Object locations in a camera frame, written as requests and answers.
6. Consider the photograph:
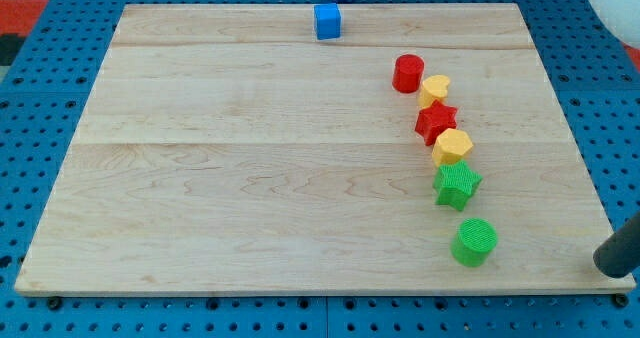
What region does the yellow hexagon block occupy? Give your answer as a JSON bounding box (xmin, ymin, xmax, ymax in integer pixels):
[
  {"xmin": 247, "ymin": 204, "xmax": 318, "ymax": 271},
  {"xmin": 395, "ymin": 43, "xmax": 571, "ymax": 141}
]
[{"xmin": 432, "ymin": 128, "xmax": 474, "ymax": 167}]

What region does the red star block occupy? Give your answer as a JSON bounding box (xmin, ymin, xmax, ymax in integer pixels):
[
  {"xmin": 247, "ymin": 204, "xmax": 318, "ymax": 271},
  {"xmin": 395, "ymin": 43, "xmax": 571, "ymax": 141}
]
[{"xmin": 414, "ymin": 100, "xmax": 458, "ymax": 146}]

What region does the wooden board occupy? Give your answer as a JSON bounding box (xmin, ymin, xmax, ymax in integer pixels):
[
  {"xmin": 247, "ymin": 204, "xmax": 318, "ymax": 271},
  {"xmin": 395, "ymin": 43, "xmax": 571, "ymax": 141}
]
[{"xmin": 15, "ymin": 3, "xmax": 636, "ymax": 297}]

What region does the red cylinder block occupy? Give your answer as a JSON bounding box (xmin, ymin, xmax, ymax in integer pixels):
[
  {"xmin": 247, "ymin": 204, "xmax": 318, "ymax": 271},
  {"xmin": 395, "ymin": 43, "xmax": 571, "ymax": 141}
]
[{"xmin": 392, "ymin": 54, "xmax": 425, "ymax": 93}]

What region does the yellow heart block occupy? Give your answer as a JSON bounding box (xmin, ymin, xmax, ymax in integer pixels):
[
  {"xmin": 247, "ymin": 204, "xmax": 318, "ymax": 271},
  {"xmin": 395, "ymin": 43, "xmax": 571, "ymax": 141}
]
[{"xmin": 417, "ymin": 75, "xmax": 451, "ymax": 108}]

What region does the blue cube block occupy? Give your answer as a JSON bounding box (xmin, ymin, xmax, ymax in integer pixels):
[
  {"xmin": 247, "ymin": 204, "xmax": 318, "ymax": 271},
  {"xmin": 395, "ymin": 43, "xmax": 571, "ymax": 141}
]
[{"xmin": 313, "ymin": 3, "xmax": 341, "ymax": 40}]

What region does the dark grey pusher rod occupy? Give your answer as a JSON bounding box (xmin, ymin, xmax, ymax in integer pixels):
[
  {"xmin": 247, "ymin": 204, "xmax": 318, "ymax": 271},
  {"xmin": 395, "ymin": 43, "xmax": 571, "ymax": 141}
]
[{"xmin": 593, "ymin": 213, "xmax": 639, "ymax": 278}]

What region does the green cylinder block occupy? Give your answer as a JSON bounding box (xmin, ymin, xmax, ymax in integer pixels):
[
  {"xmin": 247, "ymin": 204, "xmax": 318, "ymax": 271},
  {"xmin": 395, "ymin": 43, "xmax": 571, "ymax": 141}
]
[{"xmin": 450, "ymin": 218, "xmax": 498, "ymax": 268}]

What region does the green star block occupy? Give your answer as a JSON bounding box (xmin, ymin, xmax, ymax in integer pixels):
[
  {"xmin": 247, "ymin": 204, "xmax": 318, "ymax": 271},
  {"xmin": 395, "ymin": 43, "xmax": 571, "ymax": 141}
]
[{"xmin": 433, "ymin": 160, "xmax": 483, "ymax": 211}]

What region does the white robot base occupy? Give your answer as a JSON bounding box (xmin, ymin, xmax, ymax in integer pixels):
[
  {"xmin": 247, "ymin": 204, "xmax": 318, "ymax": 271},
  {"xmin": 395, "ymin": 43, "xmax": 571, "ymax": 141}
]
[{"xmin": 588, "ymin": 0, "xmax": 639, "ymax": 49}]

